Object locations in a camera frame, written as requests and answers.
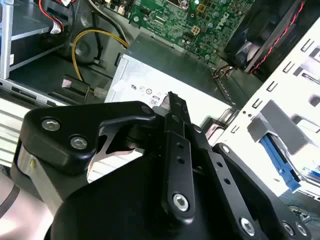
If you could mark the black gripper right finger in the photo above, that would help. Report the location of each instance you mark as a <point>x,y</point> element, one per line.
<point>240,190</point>

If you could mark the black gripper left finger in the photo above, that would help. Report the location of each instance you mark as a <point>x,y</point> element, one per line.
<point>62,135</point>

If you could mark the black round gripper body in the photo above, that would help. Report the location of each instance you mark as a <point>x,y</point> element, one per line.
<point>112,212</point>

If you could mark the hard disk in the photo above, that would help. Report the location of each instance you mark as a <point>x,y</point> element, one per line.
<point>280,162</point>

